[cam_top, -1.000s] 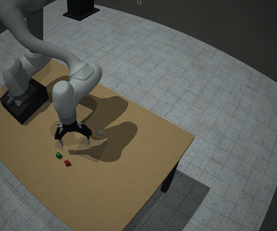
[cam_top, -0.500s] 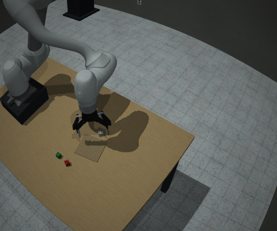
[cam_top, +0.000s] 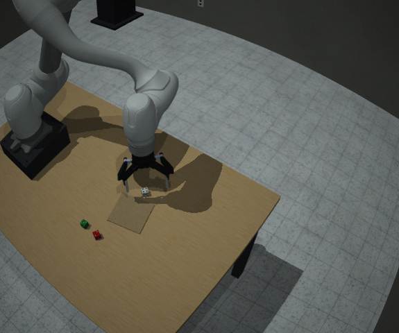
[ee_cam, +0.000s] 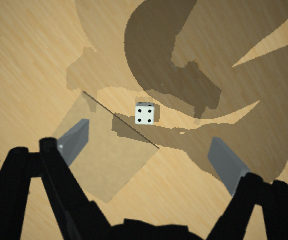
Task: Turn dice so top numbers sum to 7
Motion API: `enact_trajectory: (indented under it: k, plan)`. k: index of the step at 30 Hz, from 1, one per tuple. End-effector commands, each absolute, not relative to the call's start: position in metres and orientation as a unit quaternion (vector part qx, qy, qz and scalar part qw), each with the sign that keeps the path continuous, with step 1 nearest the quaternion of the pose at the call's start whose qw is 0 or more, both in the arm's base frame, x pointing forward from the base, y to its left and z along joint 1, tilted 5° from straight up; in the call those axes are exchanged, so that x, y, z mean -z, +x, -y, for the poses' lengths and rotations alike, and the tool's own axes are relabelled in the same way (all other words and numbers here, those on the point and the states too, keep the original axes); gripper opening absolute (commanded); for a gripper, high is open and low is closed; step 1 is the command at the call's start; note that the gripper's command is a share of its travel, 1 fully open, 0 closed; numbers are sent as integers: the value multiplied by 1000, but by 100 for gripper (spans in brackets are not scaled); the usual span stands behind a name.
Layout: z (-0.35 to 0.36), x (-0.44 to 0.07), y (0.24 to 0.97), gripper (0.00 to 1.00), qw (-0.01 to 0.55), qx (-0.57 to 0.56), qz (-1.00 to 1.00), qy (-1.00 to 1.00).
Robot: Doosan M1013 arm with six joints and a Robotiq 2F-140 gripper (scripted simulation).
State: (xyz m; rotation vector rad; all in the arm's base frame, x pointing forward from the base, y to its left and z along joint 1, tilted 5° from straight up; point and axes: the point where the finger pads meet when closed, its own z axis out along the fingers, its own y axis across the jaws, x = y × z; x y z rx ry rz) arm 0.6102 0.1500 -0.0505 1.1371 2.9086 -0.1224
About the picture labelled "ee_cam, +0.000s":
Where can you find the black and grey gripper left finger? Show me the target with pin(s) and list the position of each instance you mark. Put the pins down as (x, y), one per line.
(77, 217)

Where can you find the tan square mat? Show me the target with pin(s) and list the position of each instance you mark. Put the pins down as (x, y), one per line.
(114, 153)

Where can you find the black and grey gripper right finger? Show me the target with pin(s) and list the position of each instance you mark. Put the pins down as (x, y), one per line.
(272, 197)

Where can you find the white die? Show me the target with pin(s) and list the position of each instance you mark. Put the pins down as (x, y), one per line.
(144, 113)

